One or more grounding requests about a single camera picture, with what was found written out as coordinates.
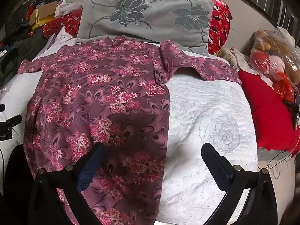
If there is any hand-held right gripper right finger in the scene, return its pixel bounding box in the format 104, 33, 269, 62
201, 142, 281, 225

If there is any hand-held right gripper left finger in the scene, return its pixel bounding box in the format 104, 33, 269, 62
30, 142, 106, 225

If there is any window railing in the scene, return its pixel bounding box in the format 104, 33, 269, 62
211, 0, 300, 31

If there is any dark jacket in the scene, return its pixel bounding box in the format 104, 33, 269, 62
0, 28, 48, 83

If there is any white quilted bedspread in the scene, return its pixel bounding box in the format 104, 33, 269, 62
0, 31, 259, 225

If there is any grey floral pillow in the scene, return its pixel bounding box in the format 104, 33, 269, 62
75, 0, 215, 57

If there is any cardboard box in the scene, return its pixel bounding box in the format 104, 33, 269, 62
28, 1, 59, 28

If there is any red cushion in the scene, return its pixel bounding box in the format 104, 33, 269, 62
237, 69, 300, 158

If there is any plastic bag of plush toys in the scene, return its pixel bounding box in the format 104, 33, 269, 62
250, 27, 300, 97

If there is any black clip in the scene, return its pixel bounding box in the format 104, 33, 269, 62
282, 91, 300, 130

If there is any white plastic bag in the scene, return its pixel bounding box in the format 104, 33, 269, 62
55, 0, 83, 17

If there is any pale printed cloth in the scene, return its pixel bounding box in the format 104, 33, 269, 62
217, 47, 242, 70

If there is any red floral quilt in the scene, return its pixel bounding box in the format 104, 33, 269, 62
42, 0, 232, 55

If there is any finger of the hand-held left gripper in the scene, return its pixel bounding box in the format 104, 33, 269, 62
0, 114, 23, 128

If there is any maroon floral shirt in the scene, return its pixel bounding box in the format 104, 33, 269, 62
18, 35, 242, 225

